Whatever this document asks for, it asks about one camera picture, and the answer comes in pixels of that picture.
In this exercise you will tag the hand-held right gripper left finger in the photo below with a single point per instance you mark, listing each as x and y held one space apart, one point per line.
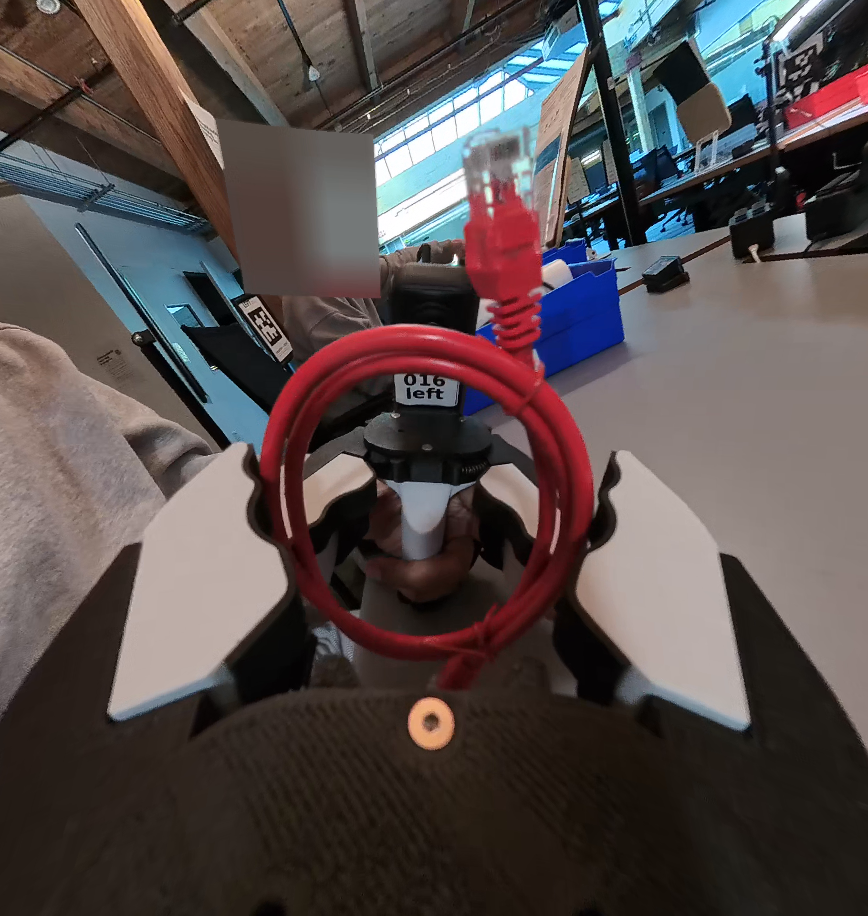
205 587

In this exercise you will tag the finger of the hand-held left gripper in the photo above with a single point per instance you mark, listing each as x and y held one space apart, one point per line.
333 474
516 501

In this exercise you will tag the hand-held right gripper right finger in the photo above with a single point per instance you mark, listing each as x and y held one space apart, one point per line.
663 594

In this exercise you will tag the blue storage bin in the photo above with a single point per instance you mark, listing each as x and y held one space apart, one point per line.
584 322

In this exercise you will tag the person's left hand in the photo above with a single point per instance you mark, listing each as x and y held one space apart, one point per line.
423 579

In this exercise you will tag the black-white marker board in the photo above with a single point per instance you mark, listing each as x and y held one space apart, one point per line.
265 325

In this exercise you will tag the person's grey sweater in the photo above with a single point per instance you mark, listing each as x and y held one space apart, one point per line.
47 465

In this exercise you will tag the white box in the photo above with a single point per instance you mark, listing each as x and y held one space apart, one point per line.
557 273

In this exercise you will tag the black door bar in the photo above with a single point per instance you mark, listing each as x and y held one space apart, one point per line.
144 335

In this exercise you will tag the small black adapter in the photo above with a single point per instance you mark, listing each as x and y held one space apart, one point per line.
664 274

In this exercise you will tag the standing cardboard sheet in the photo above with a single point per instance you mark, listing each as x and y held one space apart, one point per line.
559 143

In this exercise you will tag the black power box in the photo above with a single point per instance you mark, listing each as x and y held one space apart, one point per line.
752 225

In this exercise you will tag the white paper notice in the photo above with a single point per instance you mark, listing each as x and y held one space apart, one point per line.
205 129

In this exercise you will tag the black pole with round plate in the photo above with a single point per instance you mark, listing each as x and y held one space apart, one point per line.
610 107

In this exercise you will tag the cardboard-backed black monitor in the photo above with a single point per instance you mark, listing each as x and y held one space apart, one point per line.
706 114

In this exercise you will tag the black bag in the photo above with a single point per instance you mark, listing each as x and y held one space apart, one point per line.
849 200

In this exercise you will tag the black stand with marker cube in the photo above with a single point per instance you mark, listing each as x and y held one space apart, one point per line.
799 68

